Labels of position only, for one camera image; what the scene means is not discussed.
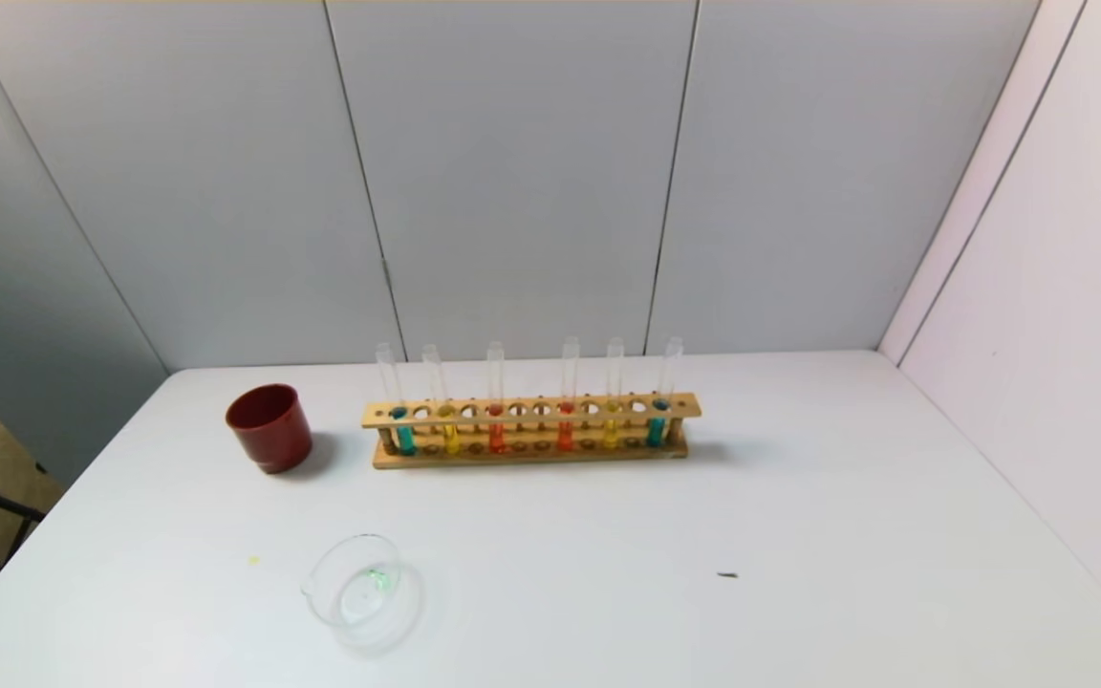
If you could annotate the wooden test tube rack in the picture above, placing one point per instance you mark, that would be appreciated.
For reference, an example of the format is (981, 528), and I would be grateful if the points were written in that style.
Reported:
(550, 458)

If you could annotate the yellow pigment glass test tube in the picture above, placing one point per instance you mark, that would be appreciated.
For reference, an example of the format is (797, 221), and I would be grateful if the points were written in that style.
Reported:
(611, 434)
(451, 440)

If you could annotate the blue pigment glass test tube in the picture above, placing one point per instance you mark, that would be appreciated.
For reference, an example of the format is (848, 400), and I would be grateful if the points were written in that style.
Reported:
(655, 432)
(404, 438)

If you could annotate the dark red plastic cup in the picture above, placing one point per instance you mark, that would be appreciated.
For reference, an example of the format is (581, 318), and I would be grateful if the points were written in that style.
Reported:
(269, 435)

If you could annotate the glass beaker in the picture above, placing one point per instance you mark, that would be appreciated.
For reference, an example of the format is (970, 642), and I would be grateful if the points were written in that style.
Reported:
(355, 588)

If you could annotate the orange pigment glass test tube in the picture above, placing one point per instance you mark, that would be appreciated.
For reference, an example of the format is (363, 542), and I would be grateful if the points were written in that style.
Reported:
(565, 436)
(496, 438)

